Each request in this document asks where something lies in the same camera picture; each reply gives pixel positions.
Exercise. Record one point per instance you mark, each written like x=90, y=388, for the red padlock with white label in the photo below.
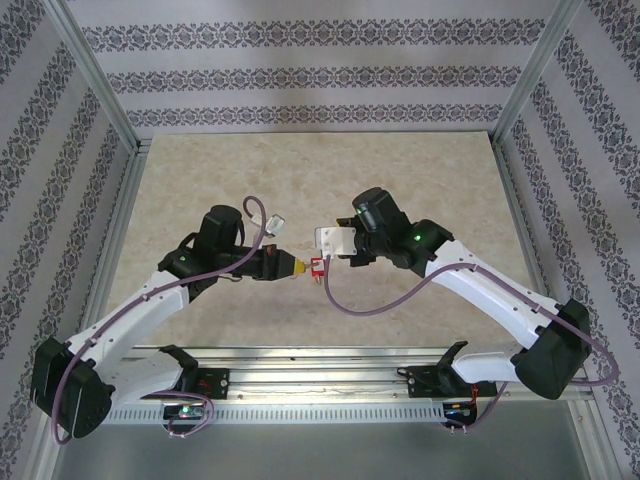
x=316, y=270

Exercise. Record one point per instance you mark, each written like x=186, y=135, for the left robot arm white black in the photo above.
x=135, y=315

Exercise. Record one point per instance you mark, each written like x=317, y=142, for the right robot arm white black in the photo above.
x=480, y=285

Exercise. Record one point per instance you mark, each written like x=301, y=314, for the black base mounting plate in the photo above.
x=420, y=382
x=217, y=384

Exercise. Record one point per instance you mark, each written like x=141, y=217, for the small controller circuit board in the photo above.
x=185, y=411
x=457, y=410

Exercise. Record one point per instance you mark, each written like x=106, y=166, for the grey metal panel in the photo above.
x=320, y=455

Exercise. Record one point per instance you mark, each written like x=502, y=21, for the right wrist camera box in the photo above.
x=335, y=240

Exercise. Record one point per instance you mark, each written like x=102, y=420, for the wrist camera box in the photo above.
x=276, y=224
x=335, y=240

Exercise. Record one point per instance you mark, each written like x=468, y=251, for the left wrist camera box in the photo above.
x=276, y=224

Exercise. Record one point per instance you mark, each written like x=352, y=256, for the aluminium side rail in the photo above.
x=120, y=210
x=519, y=210

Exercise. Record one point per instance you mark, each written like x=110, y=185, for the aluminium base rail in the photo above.
x=320, y=372

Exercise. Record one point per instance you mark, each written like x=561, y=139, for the aluminium frame post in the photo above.
x=102, y=85
x=534, y=70

